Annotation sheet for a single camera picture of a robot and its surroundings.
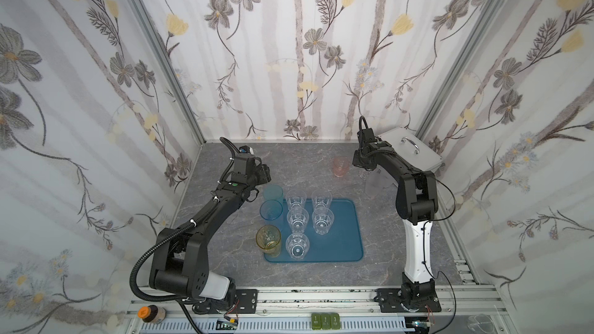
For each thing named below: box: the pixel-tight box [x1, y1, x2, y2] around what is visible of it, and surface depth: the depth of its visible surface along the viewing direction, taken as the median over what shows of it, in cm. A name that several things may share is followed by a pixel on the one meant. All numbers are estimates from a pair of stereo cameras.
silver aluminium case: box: [378, 126, 444, 173], surface depth 98 cm
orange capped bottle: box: [137, 304, 167, 324], surface depth 67 cm
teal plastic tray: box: [263, 198, 364, 263], surface depth 90 cm
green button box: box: [310, 313, 342, 331], surface depth 70 cm
